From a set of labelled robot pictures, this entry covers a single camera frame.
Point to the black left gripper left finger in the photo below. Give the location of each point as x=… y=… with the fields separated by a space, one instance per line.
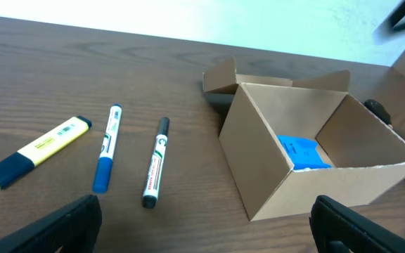
x=72 y=228

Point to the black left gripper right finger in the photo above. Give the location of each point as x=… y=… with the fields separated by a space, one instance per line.
x=336 y=229

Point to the blue whiteboard eraser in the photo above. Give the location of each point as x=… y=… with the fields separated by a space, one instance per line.
x=302 y=152

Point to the yellow highlighter pen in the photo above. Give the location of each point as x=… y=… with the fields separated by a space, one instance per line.
x=24 y=160

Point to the brown cardboard box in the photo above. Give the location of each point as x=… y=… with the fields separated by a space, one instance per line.
x=366 y=155

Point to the blue whiteboard marker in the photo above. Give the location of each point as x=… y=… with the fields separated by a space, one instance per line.
x=105 y=160

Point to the black whiteboard marker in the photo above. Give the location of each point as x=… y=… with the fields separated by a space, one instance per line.
x=152 y=189

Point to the small black round object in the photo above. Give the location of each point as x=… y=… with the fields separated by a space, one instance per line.
x=378 y=110

